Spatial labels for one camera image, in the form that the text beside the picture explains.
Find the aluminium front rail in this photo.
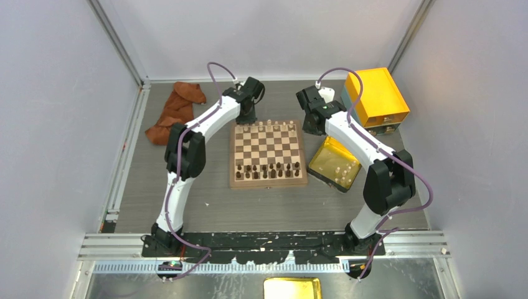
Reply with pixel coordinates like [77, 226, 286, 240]
[78, 230, 451, 276]

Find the yellow drawer box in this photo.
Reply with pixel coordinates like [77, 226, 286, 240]
[351, 67, 410, 136]

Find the wooden chessboard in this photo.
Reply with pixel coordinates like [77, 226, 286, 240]
[229, 120, 308, 189]

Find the brown cloth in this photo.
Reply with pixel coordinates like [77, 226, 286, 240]
[145, 82, 207, 146]

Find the gold metal tin tray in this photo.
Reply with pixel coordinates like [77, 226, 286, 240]
[308, 136, 362, 193]

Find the gold tin lid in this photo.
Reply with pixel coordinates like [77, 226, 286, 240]
[263, 277, 322, 299]

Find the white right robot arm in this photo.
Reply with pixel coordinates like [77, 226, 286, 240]
[296, 86, 416, 256]

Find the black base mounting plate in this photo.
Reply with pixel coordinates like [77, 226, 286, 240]
[141, 230, 385, 265]

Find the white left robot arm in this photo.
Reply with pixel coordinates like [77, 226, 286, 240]
[151, 77, 265, 257]

